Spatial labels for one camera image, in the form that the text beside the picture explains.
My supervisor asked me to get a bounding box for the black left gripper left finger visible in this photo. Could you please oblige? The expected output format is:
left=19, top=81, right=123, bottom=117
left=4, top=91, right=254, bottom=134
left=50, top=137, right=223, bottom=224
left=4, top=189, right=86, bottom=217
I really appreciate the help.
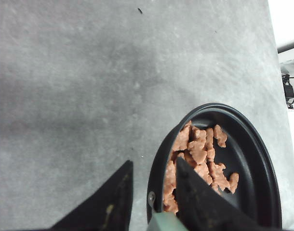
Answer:
left=49, top=160, right=133, bottom=231

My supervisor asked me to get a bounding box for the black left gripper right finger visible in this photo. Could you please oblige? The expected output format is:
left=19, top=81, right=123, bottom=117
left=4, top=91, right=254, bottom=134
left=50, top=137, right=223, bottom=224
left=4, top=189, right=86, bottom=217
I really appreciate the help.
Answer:
left=176, top=157, right=270, bottom=231

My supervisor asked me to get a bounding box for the black frying pan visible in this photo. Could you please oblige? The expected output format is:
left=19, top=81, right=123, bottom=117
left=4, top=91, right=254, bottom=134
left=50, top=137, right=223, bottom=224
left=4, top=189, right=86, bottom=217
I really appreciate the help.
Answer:
left=147, top=103, right=282, bottom=228

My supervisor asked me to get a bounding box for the brown beef cubes pile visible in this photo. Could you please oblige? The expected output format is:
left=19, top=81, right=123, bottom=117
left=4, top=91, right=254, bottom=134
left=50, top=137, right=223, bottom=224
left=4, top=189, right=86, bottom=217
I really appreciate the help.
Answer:
left=162, top=121, right=239, bottom=214

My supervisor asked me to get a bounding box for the black device beside table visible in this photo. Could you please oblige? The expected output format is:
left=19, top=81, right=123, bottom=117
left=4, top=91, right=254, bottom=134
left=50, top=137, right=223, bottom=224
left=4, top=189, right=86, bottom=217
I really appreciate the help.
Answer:
left=281, top=73, right=294, bottom=110

